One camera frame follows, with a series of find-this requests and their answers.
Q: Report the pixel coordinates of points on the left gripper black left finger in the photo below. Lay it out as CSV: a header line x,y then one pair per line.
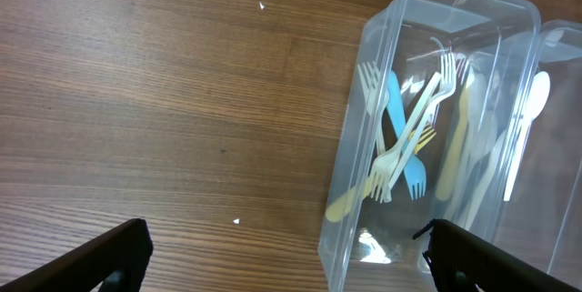
x,y
114,261

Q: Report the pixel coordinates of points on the beige plastic fork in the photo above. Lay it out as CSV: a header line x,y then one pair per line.
x,y
388,167

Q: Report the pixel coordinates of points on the yellow plastic spoon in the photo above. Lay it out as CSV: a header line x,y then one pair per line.
x,y
446,181

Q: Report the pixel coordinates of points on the right clear plastic container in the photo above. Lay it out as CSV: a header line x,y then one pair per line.
x,y
541,223

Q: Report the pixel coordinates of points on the white plastic fork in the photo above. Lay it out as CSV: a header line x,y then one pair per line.
x,y
369,79

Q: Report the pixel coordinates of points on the clear plastic container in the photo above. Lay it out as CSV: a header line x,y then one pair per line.
x,y
541,223
372,248

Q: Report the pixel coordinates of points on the yellow plastic fork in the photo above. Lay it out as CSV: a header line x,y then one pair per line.
x,y
342,206

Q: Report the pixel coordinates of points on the translucent plastic fork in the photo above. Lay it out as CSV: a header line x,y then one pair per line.
x,y
415,172

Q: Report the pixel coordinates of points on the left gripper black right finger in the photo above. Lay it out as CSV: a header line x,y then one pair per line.
x,y
461,261

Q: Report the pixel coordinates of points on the left clear plastic container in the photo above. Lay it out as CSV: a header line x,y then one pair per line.
x,y
372,248

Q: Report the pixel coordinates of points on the white plastic spoon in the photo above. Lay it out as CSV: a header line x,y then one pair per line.
x,y
536,101
479,138

